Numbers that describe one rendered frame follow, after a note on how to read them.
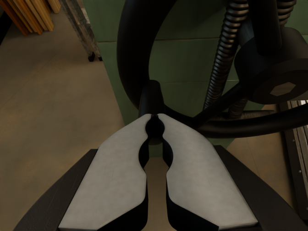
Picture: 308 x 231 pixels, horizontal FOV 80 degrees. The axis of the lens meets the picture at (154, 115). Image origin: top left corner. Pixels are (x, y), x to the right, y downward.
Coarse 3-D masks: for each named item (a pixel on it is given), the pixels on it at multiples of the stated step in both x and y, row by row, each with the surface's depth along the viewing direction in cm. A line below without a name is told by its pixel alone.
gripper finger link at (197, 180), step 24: (168, 120) 11; (168, 144) 9; (192, 144) 9; (168, 168) 8; (192, 168) 8; (216, 168) 8; (168, 192) 7; (192, 192) 7; (216, 192) 7; (240, 192) 7; (168, 216) 7; (192, 216) 6; (216, 216) 6; (240, 216) 6
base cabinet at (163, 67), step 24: (168, 48) 37; (192, 48) 37; (216, 48) 37; (240, 48) 37; (168, 72) 42; (192, 72) 43; (120, 96) 50; (168, 96) 50; (192, 96) 50; (216, 144) 82
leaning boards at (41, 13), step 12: (0, 0) 126; (12, 0) 133; (24, 0) 133; (36, 0) 133; (48, 0) 155; (12, 12) 136; (24, 12) 134; (36, 12) 140; (48, 12) 162; (24, 24) 148; (36, 24) 145; (48, 24) 147
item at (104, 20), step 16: (96, 0) 29; (112, 0) 29; (192, 0) 29; (208, 0) 29; (304, 0) 29; (96, 16) 31; (112, 16) 31; (176, 16) 31; (192, 16) 31; (208, 16) 31; (224, 16) 31; (304, 16) 32; (96, 32) 33; (112, 32) 33; (160, 32) 34; (176, 32) 34; (192, 32) 34; (208, 32) 34; (304, 32) 34
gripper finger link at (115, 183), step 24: (144, 120) 11; (120, 144) 9; (144, 144) 9; (96, 168) 8; (120, 168) 8; (96, 192) 7; (120, 192) 7; (144, 192) 7; (72, 216) 6; (96, 216) 6; (120, 216) 6; (144, 216) 7
